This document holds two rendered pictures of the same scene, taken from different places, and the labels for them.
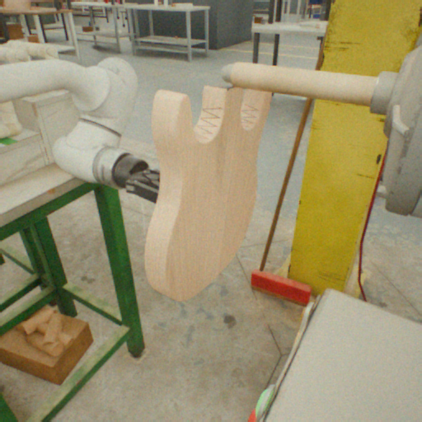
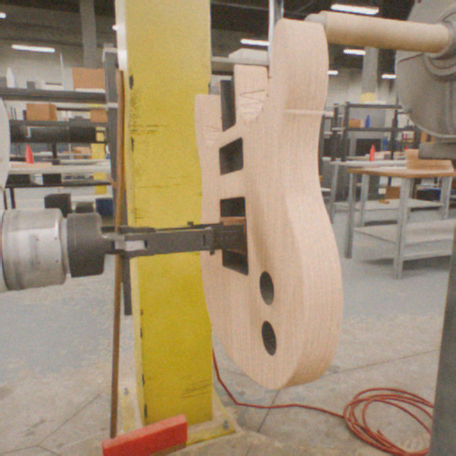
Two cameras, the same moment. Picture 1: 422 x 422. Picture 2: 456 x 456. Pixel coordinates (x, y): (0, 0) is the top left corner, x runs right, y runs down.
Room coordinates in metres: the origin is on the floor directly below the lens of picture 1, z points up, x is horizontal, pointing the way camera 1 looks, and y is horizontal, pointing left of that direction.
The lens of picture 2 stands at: (0.29, 0.42, 1.11)
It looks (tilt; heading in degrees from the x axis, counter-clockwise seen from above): 12 degrees down; 309
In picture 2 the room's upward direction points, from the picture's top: straight up
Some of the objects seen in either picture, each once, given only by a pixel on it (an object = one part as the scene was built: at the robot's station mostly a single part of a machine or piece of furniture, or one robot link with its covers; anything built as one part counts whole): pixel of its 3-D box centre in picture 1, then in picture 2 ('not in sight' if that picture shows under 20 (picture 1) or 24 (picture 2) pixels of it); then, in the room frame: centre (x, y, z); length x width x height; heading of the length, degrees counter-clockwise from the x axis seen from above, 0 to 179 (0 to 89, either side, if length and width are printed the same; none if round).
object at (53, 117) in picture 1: (34, 118); not in sight; (1.01, 0.52, 1.02); 0.27 x 0.15 x 0.17; 59
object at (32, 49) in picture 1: (30, 49); not in sight; (1.05, 0.50, 1.20); 0.20 x 0.03 x 0.03; 58
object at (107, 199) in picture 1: (123, 278); not in sight; (0.92, 0.33, 0.45); 0.05 x 0.05 x 0.90; 59
